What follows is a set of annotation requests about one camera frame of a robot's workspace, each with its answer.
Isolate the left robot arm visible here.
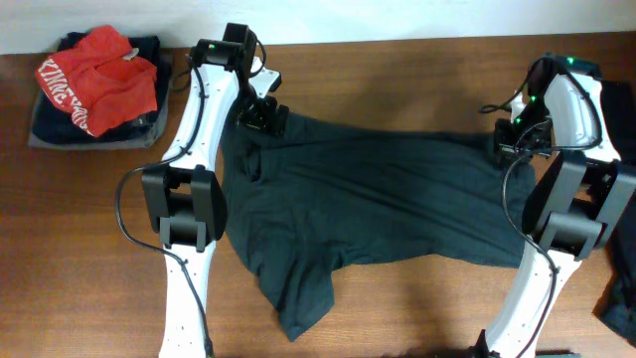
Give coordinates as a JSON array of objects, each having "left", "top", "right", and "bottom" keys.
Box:
[{"left": 141, "top": 23, "right": 289, "bottom": 357}]

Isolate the right black camera cable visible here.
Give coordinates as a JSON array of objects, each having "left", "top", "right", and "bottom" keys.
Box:
[{"left": 478, "top": 57, "right": 605, "bottom": 358}]

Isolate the dark green t-shirt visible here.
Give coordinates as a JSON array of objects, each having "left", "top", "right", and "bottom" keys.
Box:
[{"left": 221, "top": 113, "right": 536, "bottom": 340}]

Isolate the black camera cable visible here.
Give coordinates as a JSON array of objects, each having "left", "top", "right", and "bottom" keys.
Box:
[
  {"left": 113, "top": 37, "right": 268, "bottom": 358},
  {"left": 478, "top": 57, "right": 605, "bottom": 358}
]

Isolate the navy folded garment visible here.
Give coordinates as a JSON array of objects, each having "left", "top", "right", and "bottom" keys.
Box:
[{"left": 31, "top": 32, "right": 173, "bottom": 146}]

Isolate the left black camera cable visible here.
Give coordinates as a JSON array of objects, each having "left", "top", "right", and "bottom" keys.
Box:
[{"left": 113, "top": 37, "right": 268, "bottom": 358}]

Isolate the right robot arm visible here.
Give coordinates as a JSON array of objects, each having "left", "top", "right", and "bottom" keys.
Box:
[{"left": 466, "top": 53, "right": 635, "bottom": 358}]

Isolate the red folded shirt white lettering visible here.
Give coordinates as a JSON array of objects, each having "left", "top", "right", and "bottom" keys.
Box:
[{"left": 35, "top": 25, "right": 158, "bottom": 137}]

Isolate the black garment white logo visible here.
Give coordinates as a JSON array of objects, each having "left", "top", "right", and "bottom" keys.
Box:
[{"left": 598, "top": 81, "right": 635, "bottom": 345}]

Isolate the grey folded garment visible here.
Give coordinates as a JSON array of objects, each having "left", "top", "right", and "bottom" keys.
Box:
[{"left": 28, "top": 52, "right": 175, "bottom": 151}]

